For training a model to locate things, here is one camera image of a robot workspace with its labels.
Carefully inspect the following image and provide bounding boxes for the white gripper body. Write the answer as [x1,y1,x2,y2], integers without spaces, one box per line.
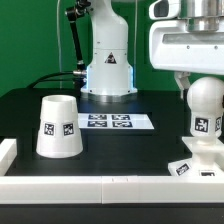
[149,20,224,75]

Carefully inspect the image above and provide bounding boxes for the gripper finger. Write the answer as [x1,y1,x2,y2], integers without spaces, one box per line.
[174,71,190,98]

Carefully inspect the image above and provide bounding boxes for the white lamp bulb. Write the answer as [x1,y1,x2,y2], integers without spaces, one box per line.
[187,77,224,144]

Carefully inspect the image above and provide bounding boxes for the white lamp base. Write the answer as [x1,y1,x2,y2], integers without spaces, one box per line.
[168,137,224,177]

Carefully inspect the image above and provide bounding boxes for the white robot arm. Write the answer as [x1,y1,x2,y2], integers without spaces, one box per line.
[82,0,224,101]

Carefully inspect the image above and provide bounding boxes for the white lamp shade cone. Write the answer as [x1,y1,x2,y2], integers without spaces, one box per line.
[36,95,83,158]

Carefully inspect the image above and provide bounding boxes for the fiducial marker sheet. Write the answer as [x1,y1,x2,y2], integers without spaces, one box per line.
[78,113,154,130]

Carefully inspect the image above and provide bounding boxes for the black cable hose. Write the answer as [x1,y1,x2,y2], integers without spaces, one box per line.
[26,0,92,89]

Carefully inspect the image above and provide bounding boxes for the thin white cable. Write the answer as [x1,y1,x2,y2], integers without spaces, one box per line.
[56,0,64,90]

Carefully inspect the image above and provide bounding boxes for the white left wall block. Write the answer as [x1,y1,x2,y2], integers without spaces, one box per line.
[0,139,17,176]

